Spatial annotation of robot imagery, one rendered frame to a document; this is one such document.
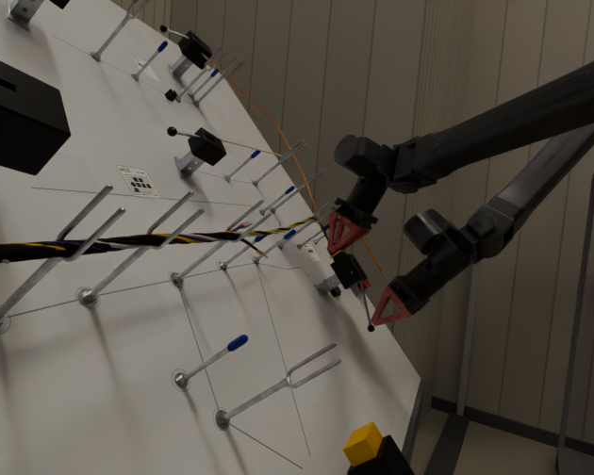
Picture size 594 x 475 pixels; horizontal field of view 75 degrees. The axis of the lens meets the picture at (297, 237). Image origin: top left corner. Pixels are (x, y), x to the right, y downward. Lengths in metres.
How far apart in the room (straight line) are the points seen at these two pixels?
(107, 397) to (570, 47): 2.96
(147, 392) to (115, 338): 0.05
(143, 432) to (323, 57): 1.83
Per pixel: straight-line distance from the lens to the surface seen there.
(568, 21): 3.11
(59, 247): 0.26
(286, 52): 2.13
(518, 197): 0.75
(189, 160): 0.62
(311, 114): 1.94
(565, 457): 2.75
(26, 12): 0.66
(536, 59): 3.02
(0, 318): 0.33
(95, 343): 0.36
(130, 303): 0.40
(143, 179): 0.55
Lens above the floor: 1.24
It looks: 3 degrees down
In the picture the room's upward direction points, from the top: 5 degrees clockwise
